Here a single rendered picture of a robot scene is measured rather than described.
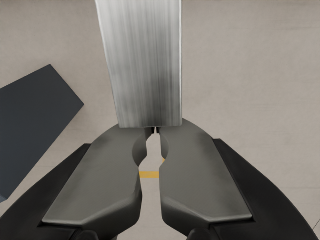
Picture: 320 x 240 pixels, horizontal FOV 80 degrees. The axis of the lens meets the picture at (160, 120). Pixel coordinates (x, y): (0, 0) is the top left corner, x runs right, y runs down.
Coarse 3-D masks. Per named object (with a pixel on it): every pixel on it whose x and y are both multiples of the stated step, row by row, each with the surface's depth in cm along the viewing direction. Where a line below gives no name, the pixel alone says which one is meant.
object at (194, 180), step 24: (168, 144) 9; (192, 144) 9; (168, 168) 7; (192, 168) 7; (216, 168) 7; (168, 192) 6; (192, 192) 6; (216, 192) 6; (168, 216) 7; (192, 216) 6; (216, 216) 6; (240, 216) 6
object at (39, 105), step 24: (48, 72) 89; (0, 96) 63; (24, 96) 72; (48, 96) 83; (72, 96) 98; (0, 120) 60; (24, 120) 67; (48, 120) 77; (0, 144) 57; (24, 144) 63; (48, 144) 72; (0, 168) 54; (24, 168) 60; (0, 192) 52
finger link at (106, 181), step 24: (96, 144) 9; (120, 144) 9; (144, 144) 10; (96, 168) 8; (120, 168) 8; (72, 192) 7; (96, 192) 7; (120, 192) 6; (48, 216) 6; (72, 216) 6; (96, 216) 6; (120, 216) 6
